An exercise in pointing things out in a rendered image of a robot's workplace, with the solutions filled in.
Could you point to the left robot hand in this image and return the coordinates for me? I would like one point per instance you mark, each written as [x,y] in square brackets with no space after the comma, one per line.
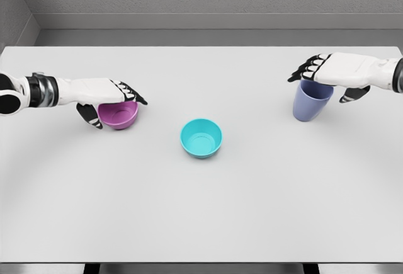
[99,90]

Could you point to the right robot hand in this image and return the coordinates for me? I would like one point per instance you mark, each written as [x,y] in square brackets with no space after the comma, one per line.
[341,67]

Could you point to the purple bowl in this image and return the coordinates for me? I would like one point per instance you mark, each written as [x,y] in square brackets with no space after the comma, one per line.
[121,116]

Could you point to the lavender blue cup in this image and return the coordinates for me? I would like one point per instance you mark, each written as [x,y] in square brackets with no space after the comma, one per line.
[307,105]

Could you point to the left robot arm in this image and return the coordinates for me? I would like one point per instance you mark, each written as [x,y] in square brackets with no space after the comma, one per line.
[34,93]

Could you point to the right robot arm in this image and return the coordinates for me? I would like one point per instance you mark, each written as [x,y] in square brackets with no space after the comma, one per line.
[385,72]

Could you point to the teal bowl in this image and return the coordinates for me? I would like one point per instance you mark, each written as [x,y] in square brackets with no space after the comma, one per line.
[201,138]

